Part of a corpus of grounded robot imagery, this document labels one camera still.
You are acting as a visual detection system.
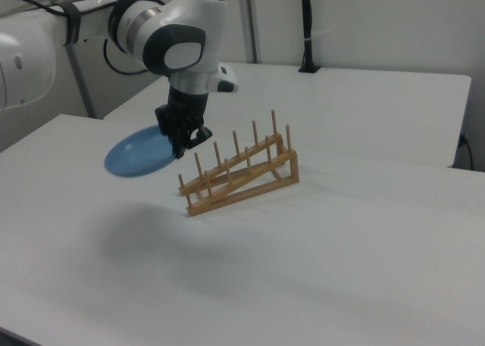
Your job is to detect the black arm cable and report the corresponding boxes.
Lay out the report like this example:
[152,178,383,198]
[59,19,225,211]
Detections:
[0,0,149,76]

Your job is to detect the grey metal partition post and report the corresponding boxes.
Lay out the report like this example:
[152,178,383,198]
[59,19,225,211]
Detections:
[238,0,263,64]

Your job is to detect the blue round plate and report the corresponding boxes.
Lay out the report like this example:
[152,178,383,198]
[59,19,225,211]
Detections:
[103,124,177,179]

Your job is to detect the wooden plate rack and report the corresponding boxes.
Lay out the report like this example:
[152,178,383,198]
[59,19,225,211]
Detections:
[177,109,300,217]

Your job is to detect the black camera pole with clamp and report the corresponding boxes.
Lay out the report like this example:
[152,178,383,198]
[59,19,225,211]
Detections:
[297,0,322,74]

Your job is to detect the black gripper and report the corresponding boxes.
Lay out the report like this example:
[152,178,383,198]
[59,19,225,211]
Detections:
[154,85,213,161]

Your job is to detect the black hanging power cable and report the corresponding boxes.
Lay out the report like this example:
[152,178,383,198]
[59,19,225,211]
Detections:
[458,132,475,170]

